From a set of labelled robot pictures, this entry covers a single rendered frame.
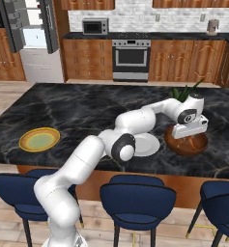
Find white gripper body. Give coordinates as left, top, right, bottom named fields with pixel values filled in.
left=171, top=122, right=209, bottom=140

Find orange chicken drumstick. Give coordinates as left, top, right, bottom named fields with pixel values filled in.
left=184, top=136, right=197, bottom=151

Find brown wooden bowl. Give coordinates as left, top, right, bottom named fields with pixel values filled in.
left=163, top=124, right=209, bottom=157

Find white fridge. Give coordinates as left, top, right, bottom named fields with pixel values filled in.
left=18, top=0, right=65, bottom=84

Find grey fridge door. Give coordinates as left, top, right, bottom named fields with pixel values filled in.
left=38, top=0, right=60, bottom=55
left=0, top=0, right=27, bottom=54

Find green potted plant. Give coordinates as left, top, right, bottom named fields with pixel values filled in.
left=168, top=78, right=206, bottom=103

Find white plate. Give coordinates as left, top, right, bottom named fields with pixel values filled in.
left=130, top=132, right=161, bottom=158

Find wooden kitchen island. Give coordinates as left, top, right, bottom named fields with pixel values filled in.
left=16, top=164, right=229, bottom=210

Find wooden base cupboard run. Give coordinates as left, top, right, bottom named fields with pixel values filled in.
left=148, top=39, right=227, bottom=84

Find blue bar stool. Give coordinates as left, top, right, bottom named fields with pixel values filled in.
left=185, top=179, right=229, bottom=247
left=0, top=168, right=85, bottom=247
left=99, top=174, right=178, bottom=247

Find silver oven with hob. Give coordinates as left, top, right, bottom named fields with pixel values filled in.
left=111, top=32, right=152, bottom=82

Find beige countertop appliance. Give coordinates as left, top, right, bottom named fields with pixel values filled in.
left=206, top=18, right=220, bottom=37

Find wooden drawer run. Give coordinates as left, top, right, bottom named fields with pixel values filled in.
left=62, top=38, right=114, bottom=81

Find silver microwave oven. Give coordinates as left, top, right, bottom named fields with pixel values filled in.
left=81, top=17, right=110, bottom=36

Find yellow plate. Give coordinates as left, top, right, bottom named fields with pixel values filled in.
left=18, top=126, right=62, bottom=153

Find wooden tall cupboard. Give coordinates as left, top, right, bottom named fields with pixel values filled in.
left=0, top=27, right=27, bottom=82

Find wooden wall cupboard run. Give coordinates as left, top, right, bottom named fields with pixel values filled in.
left=152, top=0, right=229, bottom=10
left=60, top=0, right=116, bottom=11

